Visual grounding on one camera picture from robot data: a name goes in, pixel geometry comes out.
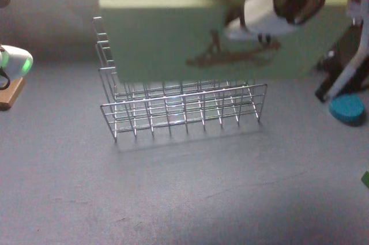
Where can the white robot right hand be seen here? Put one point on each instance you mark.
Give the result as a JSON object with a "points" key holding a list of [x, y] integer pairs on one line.
{"points": [[259, 14]]}

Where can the small green block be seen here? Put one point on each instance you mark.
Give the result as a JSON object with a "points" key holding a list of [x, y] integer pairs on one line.
{"points": [[366, 179]]}

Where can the light green book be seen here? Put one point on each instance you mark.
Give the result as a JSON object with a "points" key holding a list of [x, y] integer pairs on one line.
{"points": [[158, 40]]}

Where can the wooden block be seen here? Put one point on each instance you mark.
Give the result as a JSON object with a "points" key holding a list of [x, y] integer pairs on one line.
{"points": [[11, 95]]}

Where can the teal round block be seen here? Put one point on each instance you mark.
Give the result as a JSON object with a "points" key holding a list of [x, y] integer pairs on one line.
{"points": [[346, 109]]}

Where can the grey table cloth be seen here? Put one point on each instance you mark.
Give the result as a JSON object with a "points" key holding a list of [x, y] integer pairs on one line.
{"points": [[173, 199]]}

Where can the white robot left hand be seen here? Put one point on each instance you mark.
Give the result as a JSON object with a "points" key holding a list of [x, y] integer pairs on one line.
{"points": [[17, 62]]}

